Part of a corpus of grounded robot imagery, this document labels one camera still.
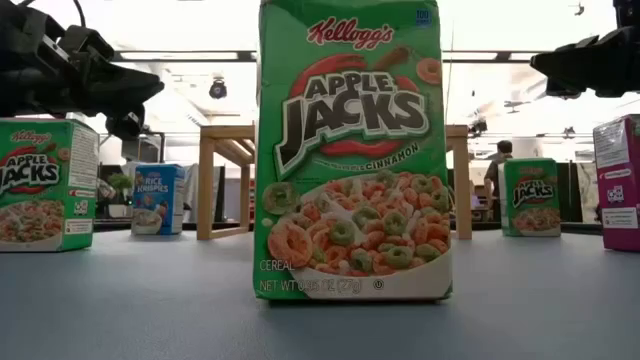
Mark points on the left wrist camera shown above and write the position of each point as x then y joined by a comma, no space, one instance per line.
90,42

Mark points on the green Apple Jacks cereal box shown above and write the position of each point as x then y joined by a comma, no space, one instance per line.
350,150
532,200
45,200

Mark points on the wooden slatted shelf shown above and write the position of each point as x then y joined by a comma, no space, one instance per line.
205,190

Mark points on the black ceiling camera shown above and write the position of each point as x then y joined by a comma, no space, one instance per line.
477,126
218,90

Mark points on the potted green plant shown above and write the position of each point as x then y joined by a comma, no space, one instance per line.
120,185

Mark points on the black table frame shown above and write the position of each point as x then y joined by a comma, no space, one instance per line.
115,226

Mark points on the blue Rice Krispies cereal box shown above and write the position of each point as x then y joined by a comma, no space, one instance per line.
157,200

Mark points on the pink cereal box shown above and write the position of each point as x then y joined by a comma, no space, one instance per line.
622,200

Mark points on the person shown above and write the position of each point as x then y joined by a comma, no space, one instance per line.
497,172

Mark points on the marbled partition panel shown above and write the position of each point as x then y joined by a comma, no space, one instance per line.
587,192

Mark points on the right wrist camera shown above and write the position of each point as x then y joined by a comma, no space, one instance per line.
627,12

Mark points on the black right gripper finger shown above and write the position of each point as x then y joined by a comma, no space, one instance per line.
600,65
562,90

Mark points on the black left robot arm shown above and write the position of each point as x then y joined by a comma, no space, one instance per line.
22,75

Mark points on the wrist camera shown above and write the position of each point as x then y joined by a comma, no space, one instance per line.
90,42
627,12

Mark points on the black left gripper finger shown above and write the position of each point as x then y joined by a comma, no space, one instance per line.
125,90
126,127

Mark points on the black monitor cart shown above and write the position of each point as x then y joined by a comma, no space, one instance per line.
145,147

